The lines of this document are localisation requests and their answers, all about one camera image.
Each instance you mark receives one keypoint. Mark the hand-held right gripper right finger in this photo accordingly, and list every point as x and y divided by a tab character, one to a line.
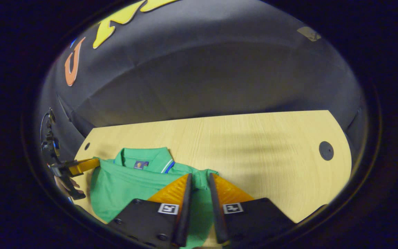
218	218

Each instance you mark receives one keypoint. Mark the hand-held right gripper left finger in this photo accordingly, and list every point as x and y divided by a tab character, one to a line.
184	214

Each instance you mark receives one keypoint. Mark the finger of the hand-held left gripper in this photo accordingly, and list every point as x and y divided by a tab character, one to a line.
83	166

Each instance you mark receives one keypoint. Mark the green T-shirt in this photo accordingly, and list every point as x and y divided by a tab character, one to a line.
123	186

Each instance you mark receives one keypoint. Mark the black table grommet hole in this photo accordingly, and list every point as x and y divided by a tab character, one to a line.
326	150
87	146

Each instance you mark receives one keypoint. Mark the black backdrop cloth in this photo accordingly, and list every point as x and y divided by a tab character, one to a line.
202	69

